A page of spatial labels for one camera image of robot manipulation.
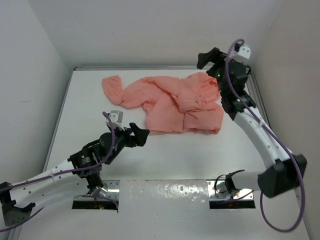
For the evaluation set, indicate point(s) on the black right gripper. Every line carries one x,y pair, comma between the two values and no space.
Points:
218,57

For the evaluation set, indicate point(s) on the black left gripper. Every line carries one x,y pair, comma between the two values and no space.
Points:
140,135

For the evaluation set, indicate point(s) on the salmon pink hooded jacket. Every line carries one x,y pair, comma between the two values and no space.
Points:
170,102

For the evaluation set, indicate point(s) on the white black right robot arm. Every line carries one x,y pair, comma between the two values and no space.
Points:
284,170

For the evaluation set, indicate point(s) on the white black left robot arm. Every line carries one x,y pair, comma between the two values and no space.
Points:
77,175

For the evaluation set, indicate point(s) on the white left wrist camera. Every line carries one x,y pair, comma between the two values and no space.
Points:
114,119

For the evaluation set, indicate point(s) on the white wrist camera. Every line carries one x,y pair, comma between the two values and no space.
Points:
114,119
242,50

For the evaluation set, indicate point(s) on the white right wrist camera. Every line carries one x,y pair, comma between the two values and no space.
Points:
242,50

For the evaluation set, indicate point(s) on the metal base plate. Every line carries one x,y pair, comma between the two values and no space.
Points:
204,190

